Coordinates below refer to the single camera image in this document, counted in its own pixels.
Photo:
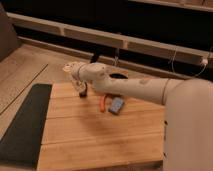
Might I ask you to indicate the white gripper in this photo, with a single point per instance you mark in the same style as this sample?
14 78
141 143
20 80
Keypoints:
73 70

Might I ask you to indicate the blue sponge block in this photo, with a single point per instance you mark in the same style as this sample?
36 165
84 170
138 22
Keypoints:
116 105

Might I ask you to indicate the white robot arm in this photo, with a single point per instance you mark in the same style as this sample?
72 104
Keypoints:
188 120

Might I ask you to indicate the black bracket on wall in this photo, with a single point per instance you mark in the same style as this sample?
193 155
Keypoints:
95 56

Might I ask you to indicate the black floor mat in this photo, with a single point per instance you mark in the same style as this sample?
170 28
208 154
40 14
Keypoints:
20 145

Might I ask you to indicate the wooden wall rail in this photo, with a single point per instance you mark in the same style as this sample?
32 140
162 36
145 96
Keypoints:
138 45

